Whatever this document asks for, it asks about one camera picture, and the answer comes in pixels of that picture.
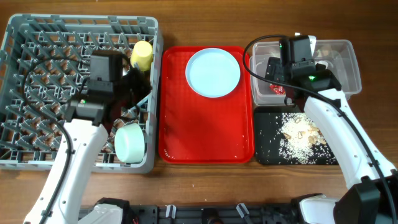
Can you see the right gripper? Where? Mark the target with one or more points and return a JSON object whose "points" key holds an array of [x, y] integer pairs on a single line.
{"points": [[273, 72]]}

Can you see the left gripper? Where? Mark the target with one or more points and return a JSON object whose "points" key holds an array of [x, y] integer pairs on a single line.
{"points": [[141, 83]]}

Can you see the red candy wrapper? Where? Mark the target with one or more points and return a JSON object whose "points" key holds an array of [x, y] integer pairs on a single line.
{"points": [[277, 89]]}

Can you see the yellow plastic cup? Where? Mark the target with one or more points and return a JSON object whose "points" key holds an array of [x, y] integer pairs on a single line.
{"points": [[141, 57]]}

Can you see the white tissue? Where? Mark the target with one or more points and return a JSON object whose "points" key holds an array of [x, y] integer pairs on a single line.
{"points": [[323, 63]]}

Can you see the green bowl with food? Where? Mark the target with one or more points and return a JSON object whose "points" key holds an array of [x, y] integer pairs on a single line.
{"points": [[129, 144]]}

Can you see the light blue plate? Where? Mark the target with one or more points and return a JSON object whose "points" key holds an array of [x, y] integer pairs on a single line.
{"points": [[212, 72]]}

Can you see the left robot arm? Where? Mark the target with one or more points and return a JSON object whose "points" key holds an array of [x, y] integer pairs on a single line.
{"points": [[88, 122]]}

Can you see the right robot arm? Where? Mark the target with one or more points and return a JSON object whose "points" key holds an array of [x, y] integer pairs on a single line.
{"points": [[370, 178]]}

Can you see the grey dishwasher rack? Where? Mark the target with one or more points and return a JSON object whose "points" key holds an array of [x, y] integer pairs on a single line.
{"points": [[44, 62]]}

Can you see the black plastic tray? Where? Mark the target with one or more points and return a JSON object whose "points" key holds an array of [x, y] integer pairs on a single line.
{"points": [[267, 137]]}

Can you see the clear plastic bin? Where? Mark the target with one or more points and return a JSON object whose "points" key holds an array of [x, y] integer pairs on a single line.
{"points": [[339, 54]]}

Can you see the red plastic tray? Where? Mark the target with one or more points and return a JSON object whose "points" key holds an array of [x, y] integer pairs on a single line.
{"points": [[194, 129]]}

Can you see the rice and food scraps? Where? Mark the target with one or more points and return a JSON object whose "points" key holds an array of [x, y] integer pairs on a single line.
{"points": [[303, 140]]}

